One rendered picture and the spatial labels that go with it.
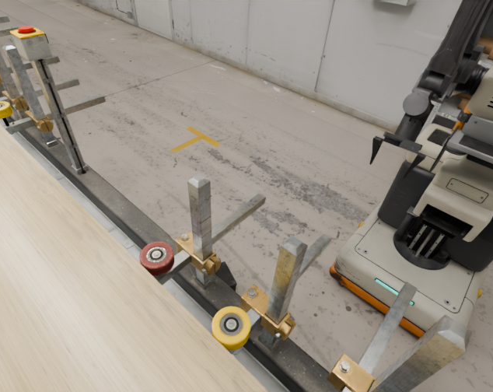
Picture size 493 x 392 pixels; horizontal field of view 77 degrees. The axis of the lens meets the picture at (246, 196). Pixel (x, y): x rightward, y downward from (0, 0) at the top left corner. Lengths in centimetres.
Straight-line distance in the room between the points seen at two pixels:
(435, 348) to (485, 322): 165
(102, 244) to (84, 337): 23
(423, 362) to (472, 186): 86
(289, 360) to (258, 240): 117
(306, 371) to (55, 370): 55
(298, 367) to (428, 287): 99
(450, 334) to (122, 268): 64
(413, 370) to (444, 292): 118
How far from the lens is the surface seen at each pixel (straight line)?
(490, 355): 208
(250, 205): 100
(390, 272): 169
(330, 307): 181
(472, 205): 136
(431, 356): 55
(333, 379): 77
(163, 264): 77
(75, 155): 138
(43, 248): 91
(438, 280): 179
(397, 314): 87
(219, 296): 95
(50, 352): 75
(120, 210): 122
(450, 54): 95
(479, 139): 122
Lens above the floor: 154
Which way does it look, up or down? 43 degrees down
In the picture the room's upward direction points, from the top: 5 degrees clockwise
